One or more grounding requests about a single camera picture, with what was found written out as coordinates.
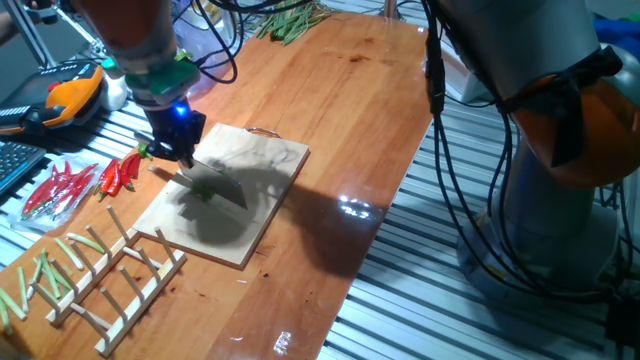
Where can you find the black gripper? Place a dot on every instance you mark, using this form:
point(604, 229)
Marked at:
point(177, 130)

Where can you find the green chili pepper pieces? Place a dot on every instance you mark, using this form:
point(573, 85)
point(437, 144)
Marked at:
point(202, 190)

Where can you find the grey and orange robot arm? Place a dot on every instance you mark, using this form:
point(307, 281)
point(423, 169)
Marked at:
point(500, 50)

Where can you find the whole green chili pepper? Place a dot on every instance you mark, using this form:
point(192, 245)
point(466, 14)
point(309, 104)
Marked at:
point(144, 151)

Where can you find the loose red chili pepper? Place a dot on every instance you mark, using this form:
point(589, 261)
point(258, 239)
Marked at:
point(135, 165)
point(125, 172)
point(114, 182)
point(105, 176)

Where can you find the small white crumpled bag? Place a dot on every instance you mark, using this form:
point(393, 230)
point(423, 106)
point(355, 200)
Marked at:
point(114, 92)

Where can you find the wooden cutting board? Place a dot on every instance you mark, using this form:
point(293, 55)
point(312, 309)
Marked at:
point(270, 160)

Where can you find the orange and black teach pendant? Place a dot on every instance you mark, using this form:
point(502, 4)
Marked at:
point(70, 95)

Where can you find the clear plastic bag with greens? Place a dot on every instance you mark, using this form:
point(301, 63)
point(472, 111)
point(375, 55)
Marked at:
point(192, 35)

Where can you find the cut green vegetable stalk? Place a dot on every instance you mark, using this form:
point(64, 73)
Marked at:
point(12, 303)
point(60, 280)
point(49, 275)
point(36, 272)
point(22, 290)
point(5, 317)
point(85, 242)
point(67, 254)

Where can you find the clear bag of red chilies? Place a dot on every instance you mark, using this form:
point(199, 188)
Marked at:
point(50, 192)

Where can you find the wooden peg dish rack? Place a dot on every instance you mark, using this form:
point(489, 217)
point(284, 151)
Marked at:
point(135, 306)

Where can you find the black computer keyboard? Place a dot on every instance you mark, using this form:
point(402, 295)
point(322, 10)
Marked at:
point(17, 162)

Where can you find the bunch of long green stalks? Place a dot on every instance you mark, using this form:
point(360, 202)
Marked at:
point(292, 20)

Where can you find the blue plastic bag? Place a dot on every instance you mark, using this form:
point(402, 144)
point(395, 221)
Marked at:
point(620, 32)

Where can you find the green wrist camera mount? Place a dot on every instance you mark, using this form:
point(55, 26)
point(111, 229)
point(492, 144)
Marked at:
point(165, 77)

